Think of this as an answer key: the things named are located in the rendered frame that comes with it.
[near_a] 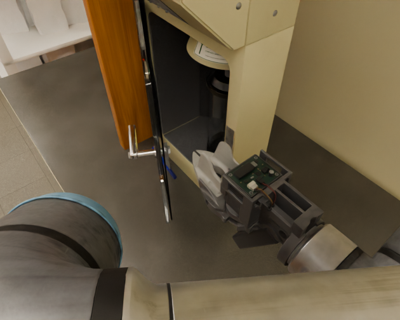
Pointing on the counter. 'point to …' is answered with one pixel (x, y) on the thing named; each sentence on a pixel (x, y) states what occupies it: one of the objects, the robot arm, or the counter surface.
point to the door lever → (137, 145)
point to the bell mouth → (206, 55)
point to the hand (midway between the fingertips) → (200, 159)
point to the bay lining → (177, 76)
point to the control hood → (215, 18)
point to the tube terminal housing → (246, 74)
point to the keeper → (229, 136)
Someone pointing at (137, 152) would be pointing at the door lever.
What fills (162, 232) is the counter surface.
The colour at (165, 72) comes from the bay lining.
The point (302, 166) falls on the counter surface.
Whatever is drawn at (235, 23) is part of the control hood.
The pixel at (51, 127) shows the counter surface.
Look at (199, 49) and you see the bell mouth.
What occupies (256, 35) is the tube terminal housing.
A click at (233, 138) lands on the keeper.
